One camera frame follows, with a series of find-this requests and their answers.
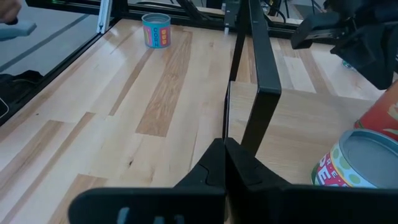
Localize short blue corn can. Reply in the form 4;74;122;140
141;12;172;49

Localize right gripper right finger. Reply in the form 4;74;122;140
225;137;398;224

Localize green peas can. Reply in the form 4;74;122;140
310;128;398;189

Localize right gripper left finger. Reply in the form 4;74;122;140
67;138;226;224

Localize grey handheld device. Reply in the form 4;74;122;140
0;19;38;42

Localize silver aluminium bar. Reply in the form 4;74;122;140
95;0;113;34

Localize person's hand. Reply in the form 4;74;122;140
0;0;23;24

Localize corn can yellow red label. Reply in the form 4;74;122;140
353;80;398;141

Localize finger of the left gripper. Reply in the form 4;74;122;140
330;26;398;91

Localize wooden shelf black metal frame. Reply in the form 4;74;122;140
222;0;385;187

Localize black bag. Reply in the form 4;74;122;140
0;69;45;125

